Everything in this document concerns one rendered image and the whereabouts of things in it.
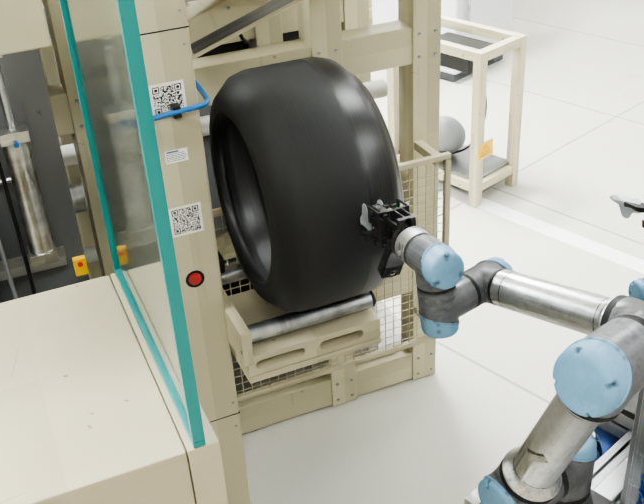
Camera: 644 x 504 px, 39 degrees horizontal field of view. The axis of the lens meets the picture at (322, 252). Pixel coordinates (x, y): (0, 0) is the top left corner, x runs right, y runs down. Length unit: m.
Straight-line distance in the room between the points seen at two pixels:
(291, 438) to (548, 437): 1.73
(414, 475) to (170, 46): 1.75
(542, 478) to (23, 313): 0.99
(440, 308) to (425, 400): 1.67
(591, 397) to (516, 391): 1.97
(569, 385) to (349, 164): 0.74
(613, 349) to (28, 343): 0.98
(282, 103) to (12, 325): 0.73
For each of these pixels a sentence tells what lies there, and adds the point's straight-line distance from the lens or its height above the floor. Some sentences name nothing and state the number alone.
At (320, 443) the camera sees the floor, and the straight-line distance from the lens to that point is 3.22.
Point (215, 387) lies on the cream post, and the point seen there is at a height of 0.73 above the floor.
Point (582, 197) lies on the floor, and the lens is 4.75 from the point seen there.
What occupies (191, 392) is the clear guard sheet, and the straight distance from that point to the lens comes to 1.32.
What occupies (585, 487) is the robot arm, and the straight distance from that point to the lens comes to 1.93.
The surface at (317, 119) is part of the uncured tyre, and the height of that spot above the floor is 1.43.
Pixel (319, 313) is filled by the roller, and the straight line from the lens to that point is 2.24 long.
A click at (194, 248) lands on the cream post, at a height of 1.14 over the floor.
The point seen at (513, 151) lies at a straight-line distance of 4.72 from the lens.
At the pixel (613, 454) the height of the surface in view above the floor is 0.63.
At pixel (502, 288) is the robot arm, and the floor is 1.23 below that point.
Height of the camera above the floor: 2.21
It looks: 31 degrees down
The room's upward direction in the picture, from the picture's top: 4 degrees counter-clockwise
